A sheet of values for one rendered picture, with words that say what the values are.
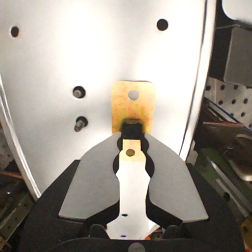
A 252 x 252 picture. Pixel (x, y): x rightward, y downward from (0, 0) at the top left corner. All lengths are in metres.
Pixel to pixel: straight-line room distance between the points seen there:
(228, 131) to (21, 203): 0.36
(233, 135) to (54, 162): 0.25
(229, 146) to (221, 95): 0.34
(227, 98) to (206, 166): 0.38
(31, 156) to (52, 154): 0.03
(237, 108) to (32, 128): 0.57
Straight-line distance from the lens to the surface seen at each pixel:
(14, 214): 0.31
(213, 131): 0.24
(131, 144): 0.15
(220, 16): 0.28
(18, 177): 0.35
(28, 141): 0.20
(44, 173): 0.22
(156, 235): 0.49
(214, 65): 0.20
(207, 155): 0.19
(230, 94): 0.55
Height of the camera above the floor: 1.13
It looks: 63 degrees down
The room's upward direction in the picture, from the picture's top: 177 degrees counter-clockwise
